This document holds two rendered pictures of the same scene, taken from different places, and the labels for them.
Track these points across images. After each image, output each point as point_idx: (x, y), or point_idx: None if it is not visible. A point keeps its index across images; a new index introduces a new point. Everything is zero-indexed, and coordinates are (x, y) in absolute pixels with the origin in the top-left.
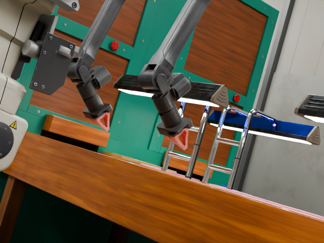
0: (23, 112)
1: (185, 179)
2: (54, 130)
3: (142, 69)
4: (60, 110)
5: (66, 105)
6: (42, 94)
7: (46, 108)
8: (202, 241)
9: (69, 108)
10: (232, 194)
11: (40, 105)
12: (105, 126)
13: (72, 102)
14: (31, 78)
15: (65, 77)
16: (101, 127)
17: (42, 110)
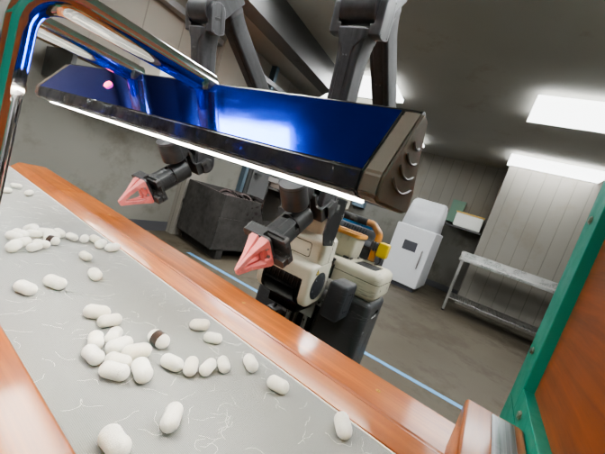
0: (510, 409)
1: (120, 222)
2: (446, 449)
3: (213, 158)
4: (561, 442)
5: (580, 428)
6: (559, 367)
7: (545, 421)
8: None
9: (581, 447)
10: (95, 204)
11: (544, 404)
12: (243, 266)
13: (598, 420)
14: (550, 315)
15: (262, 203)
16: (248, 270)
17: (525, 413)
